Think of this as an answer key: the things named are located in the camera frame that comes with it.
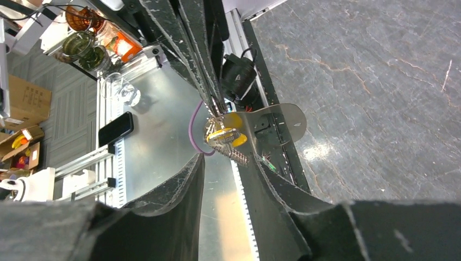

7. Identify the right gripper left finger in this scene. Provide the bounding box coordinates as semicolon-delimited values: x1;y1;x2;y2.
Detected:
1;154;205;260

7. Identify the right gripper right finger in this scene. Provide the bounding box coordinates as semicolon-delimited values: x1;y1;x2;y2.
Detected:
242;154;460;260

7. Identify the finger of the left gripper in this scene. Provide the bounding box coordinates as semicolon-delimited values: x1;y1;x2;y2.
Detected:
140;1;218;116
179;1;226;115

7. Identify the key with yellow tag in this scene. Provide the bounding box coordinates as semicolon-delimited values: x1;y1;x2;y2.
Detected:
204;112;248;148

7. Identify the clear glass jar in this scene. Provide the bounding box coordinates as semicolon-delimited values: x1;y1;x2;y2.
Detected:
101;72;141;107

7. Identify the black smartphone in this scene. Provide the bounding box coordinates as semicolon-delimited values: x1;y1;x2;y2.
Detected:
97;111;134;147

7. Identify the cardboard box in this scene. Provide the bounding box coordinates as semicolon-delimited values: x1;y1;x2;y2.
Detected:
4;74;52;131

